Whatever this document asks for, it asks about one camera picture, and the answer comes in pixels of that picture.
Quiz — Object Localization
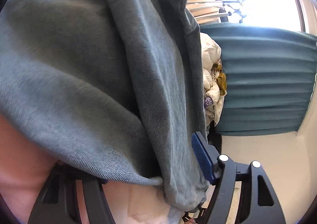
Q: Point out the wide blue curtain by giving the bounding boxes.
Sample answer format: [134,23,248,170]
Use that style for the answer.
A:
[199,23,317,136]

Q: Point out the black armchair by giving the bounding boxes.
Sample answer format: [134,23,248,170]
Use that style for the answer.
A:
[207,125,222,153]

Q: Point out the pastel pink duvet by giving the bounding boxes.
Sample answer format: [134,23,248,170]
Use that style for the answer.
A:
[0,114,184,224]

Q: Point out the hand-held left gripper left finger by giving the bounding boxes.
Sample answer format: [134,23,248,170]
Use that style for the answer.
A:
[28,163,114,224]

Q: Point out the garment steamer stand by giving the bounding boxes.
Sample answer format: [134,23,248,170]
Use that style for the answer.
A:
[186,0,248,24]

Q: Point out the white down jacket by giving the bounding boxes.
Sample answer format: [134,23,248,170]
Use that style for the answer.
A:
[199,33,224,125]

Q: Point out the window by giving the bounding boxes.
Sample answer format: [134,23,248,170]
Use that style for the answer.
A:
[203,0,310,34]

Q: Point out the blue denim jeans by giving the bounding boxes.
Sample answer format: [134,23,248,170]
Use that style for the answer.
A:
[0,0,211,224]

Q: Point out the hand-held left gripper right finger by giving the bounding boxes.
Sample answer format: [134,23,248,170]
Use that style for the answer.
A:
[191,132,286,224]

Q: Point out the mustard yellow garment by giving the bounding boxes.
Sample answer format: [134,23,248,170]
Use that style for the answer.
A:
[212,63,227,96]

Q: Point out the grey down jacket purple label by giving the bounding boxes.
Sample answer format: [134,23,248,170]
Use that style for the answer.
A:
[203,90,224,127]

